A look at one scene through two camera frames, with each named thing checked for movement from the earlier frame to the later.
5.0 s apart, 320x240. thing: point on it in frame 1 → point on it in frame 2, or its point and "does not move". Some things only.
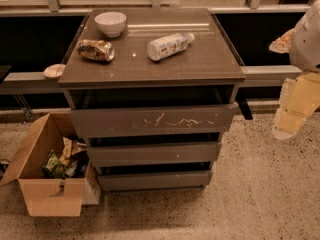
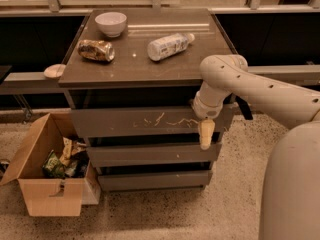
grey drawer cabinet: [151, 90] does not move
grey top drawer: [151, 120] does not move
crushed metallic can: [95, 49] does not move
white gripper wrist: [307, 42] → [207, 111]
